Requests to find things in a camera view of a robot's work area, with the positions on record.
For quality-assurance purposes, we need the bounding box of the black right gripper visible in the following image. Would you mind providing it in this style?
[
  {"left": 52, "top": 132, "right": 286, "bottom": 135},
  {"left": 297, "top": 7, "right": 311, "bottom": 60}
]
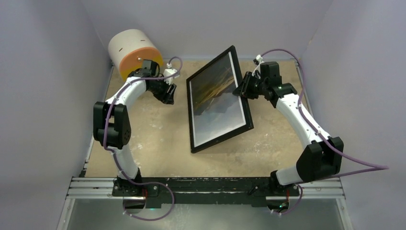
[{"left": 233, "top": 72, "right": 268, "bottom": 101}]

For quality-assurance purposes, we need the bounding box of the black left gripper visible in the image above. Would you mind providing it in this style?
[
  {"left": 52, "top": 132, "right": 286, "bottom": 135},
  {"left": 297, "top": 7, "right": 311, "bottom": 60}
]
[{"left": 148, "top": 76, "right": 176, "bottom": 104}]

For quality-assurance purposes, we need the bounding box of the mountain landscape photo print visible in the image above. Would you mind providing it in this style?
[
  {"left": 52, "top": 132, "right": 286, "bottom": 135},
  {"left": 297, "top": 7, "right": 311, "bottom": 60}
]
[{"left": 189, "top": 51, "right": 247, "bottom": 148}]

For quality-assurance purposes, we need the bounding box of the wooden picture frame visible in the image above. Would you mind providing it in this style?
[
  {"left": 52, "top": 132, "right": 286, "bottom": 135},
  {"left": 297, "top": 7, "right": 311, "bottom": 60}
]
[{"left": 186, "top": 46, "right": 254, "bottom": 153}]

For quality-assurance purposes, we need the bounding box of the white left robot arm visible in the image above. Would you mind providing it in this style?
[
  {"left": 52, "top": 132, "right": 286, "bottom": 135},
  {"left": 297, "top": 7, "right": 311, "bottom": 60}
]
[{"left": 93, "top": 59, "right": 180, "bottom": 196}]

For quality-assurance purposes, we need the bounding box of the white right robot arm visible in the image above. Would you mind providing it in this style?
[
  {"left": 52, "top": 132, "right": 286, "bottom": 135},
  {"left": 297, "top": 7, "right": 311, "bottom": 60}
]
[{"left": 233, "top": 61, "right": 344, "bottom": 195}]

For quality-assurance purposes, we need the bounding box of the round white drawer cabinet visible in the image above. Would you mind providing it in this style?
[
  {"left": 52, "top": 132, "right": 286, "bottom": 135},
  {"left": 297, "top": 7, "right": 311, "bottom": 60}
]
[{"left": 108, "top": 29, "right": 163, "bottom": 81}]

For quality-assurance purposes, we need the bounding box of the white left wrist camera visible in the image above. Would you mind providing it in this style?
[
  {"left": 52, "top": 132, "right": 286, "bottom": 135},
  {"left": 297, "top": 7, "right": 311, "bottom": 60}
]
[{"left": 163, "top": 63, "right": 180, "bottom": 85}]

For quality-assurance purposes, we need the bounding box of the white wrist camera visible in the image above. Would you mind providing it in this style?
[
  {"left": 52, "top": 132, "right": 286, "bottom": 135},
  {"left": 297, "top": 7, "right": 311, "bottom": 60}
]
[
  {"left": 253, "top": 54, "right": 264, "bottom": 72},
  {"left": 163, "top": 63, "right": 180, "bottom": 85}
]

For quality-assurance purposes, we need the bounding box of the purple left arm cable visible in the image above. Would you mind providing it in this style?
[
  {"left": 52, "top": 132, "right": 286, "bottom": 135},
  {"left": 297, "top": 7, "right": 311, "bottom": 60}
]
[{"left": 102, "top": 56, "right": 183, "bottom": 222}]

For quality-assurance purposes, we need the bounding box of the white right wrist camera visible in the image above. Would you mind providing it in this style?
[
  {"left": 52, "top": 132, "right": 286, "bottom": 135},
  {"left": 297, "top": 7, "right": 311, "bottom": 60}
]
[{"left": 253, "top": 54, "right": 264, "bottom": 72}]

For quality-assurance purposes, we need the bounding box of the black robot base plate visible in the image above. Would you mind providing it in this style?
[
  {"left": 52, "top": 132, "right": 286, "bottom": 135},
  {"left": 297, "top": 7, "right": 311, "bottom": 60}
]
[{"left": 112, "top": 177, "right": 300, "bottom": 208}]

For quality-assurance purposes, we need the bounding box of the aluminium rail frame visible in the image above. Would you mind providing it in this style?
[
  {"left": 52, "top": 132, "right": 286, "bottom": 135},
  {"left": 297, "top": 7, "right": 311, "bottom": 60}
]
[{"left": 57, "top": 177, "right": 352, "bottom": 230}]

